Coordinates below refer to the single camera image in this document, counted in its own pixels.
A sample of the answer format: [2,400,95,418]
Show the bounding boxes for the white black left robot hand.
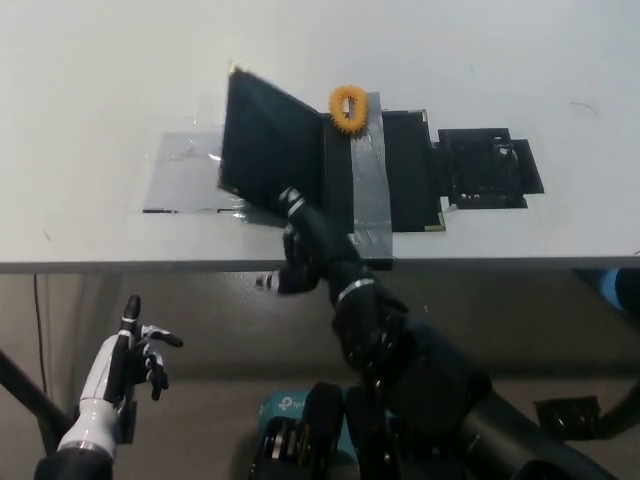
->
[78,294,184,407]

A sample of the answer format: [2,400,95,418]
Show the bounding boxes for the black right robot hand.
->
[254,186,378,304]

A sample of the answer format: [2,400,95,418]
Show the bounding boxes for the black USC diary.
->
[216,63,447,235]

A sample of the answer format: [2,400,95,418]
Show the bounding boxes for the black tape patch on desk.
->
[431,127,547,210]

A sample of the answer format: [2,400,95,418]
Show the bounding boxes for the blue object under desk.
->
[593,268,640,315]

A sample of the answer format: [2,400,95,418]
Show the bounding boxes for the straight black table leg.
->
[0,348,77,454]

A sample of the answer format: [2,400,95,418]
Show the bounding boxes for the grey tape strip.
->
[348,91,397,270]

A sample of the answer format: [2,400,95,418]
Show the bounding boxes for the clear plastic covered paper sheet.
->
[141,93,284,229]

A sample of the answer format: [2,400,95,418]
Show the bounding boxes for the teal tp-link box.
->
[258,389,361,459]

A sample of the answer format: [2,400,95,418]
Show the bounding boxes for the large black floor tape mark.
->
[533,395,602,442]

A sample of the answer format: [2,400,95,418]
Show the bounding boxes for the thin black cable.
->
[31,273,50,397]

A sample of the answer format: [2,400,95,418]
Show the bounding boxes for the orange spiky ring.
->
[326,85,371,138]

